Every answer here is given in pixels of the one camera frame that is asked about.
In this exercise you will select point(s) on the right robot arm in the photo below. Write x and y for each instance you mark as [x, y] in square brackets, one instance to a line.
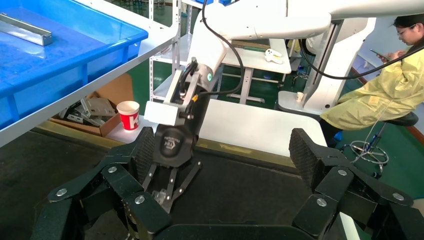
[265, 20]

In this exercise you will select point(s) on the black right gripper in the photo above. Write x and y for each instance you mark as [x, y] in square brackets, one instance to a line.
[174, 147]

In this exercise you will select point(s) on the black smartphone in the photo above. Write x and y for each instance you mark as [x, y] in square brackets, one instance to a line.
[377, 54]

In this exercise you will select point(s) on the person in yellow coat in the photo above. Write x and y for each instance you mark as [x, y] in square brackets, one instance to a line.
[381, 99]

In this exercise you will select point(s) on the white robot torso column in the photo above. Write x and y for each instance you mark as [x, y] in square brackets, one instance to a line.
[331, 66]

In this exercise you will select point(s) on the grey metal storage rack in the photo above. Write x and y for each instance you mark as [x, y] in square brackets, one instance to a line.
[162, 89]

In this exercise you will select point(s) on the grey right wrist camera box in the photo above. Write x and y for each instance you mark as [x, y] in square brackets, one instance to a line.
[162, 112]

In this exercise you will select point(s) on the blue plastic tray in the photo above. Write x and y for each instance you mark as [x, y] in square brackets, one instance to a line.
[49, 59]

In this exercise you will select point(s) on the silver metal channel part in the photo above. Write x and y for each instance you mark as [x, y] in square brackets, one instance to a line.
[30, 33]
[160, 196]

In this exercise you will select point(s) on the red and white paper cup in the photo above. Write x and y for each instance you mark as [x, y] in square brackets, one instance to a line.
[127, 116]

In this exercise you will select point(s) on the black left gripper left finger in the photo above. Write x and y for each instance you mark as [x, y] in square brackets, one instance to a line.
[99, 205]

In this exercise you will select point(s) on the white background table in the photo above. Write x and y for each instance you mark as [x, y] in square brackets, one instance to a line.
[255, 61]

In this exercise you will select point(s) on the white game controller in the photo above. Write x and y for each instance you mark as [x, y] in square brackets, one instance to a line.
[273, 56]

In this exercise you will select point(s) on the grey metal brackets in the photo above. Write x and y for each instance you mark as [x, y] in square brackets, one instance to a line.
[97, 107]

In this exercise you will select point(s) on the black round swivel stool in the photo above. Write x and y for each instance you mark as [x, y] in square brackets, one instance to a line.
[402, 119]

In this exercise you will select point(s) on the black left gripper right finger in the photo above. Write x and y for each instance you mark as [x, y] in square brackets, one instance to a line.
[348, 198]

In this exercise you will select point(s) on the grey metal shelf post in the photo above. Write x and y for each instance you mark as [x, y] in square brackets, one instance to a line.
[176, 59]

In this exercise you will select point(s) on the brown cardboard box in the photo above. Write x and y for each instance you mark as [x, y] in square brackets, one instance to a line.
[116, 89]

